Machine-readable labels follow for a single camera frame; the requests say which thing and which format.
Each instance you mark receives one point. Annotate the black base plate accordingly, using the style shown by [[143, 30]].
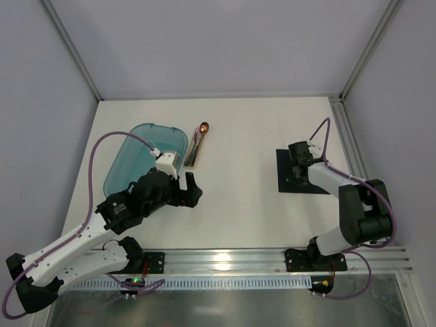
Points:
[[149, 262], [302, 261]]

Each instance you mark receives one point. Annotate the black paper napkin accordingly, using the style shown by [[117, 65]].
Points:
[[284, 181]]

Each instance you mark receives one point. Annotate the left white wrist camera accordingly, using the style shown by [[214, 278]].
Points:
[[166, 162]]

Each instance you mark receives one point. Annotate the aluminium front rail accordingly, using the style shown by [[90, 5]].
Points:
[[271, 261]]

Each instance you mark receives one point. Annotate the copper spoon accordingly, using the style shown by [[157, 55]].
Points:
[[204, 128]]

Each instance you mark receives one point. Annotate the aluminium rail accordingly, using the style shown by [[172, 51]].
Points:
[[271, 261], [348, 138]]

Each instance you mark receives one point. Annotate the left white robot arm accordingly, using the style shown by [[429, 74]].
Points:
[[39, 278]]

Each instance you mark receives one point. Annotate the teal plastic basin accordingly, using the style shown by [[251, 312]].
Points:
[[134, 159]]

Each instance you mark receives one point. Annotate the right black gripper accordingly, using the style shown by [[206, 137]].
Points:
[[296, 167]]

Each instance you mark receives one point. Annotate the left aluminium frame post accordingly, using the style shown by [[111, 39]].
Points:
[[70, 47]]

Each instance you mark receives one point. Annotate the beige cutlery case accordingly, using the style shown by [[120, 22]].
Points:
[[194, 149]]

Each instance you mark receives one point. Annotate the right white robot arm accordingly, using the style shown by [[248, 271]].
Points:
[[364, 209]]

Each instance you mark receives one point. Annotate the iridescent fork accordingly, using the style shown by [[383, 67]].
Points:
[[194, 143]]

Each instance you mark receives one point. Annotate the right aluminium frame post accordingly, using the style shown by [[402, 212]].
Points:
[[375, 39]]

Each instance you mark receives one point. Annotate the aluminium frame post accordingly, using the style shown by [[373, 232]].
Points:
[[375, 39], [70, 47]]

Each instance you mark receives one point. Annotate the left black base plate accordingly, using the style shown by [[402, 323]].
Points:
[[149, 262]]

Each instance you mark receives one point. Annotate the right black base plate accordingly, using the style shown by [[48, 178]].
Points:
[[302, 261]]

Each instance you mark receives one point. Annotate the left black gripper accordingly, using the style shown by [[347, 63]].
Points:
[[178, 197]]

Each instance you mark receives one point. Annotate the right side aluminium rail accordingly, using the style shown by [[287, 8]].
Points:
[[348, 138]]

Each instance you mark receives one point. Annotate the white slotted cable duct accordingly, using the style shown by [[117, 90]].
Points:
[[285, 282]]

